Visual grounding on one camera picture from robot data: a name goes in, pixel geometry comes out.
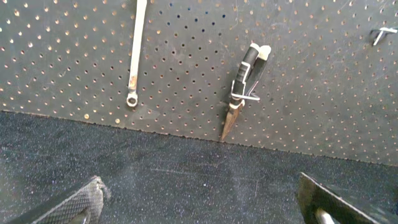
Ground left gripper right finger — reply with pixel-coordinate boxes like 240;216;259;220
295;172;398;224

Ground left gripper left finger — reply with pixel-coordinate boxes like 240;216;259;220
6;175;112;224

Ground metal hook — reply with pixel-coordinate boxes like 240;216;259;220
370;27;398;47

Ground black pegboard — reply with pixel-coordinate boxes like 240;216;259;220
0;0;398;167

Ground wrench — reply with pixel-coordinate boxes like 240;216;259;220
126;0;148;108

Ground black and white pliers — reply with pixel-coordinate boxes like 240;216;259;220
220;42;272;142

